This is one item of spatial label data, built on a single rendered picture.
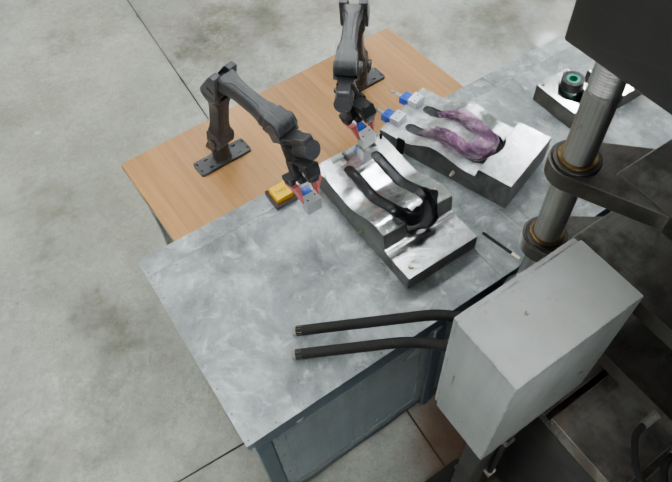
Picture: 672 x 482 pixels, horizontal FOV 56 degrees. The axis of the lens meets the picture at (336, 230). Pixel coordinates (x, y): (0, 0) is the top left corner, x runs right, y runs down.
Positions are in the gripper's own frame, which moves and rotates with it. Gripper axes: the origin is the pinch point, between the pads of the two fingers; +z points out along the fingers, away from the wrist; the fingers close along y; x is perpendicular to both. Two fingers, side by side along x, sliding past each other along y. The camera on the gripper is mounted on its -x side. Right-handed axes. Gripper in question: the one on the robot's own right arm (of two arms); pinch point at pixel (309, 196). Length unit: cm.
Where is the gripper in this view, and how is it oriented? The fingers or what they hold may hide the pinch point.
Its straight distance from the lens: 192.7
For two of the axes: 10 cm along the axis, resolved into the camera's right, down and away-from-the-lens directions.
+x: -4.9, -3.3, 8.1
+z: 2.9, 8.1, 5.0
